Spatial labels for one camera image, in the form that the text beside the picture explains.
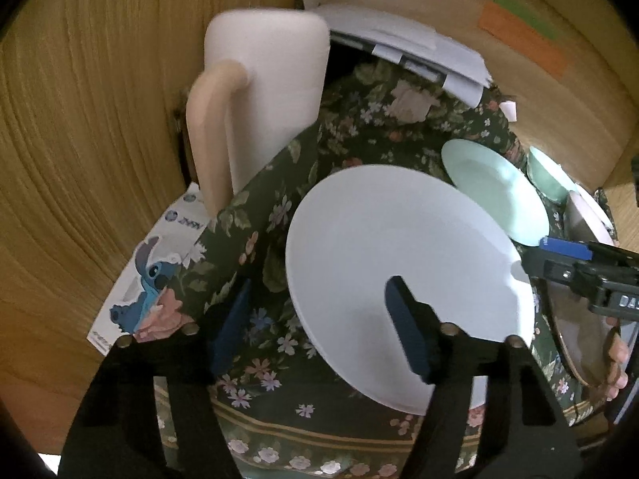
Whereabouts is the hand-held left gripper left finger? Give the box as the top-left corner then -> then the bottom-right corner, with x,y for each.
57,277 -> 253,479

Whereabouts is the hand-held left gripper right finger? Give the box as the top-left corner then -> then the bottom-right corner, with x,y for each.
384,275 -> 582,479

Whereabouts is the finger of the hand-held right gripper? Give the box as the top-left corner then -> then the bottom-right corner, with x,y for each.
539,236 -> 639,263
522,249 -> 580,287

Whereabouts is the pale green bowl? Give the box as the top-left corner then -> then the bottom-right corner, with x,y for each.
526,146 -> 582,203

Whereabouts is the person's right hand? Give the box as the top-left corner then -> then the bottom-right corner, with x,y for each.
601,317 -> 631,402

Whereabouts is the pink bowl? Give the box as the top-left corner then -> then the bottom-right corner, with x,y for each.
566,190 -> 617,247

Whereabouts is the pale green plate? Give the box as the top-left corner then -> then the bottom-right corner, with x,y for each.
441,139 -> 550,247

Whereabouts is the blue cartoon sticker sheet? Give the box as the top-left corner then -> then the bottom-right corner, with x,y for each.
87,182 -> 210,357

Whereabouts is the orange paper note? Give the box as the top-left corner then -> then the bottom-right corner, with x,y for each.
476,1 -> 570,79

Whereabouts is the dark floral tablecloth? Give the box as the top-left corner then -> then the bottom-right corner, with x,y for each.
135,57 -> 620,479

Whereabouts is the green paper note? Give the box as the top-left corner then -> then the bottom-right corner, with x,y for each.
492,0 -> 557,41

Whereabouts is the stack of white papers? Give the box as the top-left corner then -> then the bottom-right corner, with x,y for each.
307,2 -> 492,108

